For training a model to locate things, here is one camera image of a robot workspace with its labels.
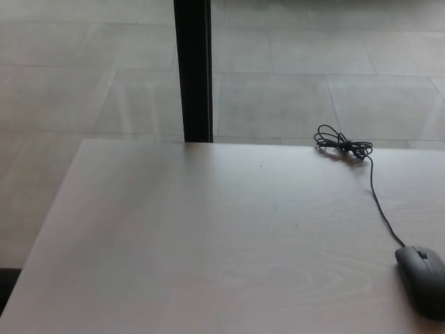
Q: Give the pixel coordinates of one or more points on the black vertical frame post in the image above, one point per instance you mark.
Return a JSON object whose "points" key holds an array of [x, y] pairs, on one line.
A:
{"points": [[193, 69]]}

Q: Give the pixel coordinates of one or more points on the black computer mouse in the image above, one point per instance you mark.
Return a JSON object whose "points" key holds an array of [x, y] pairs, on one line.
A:
{"points": [[424, 282]]}

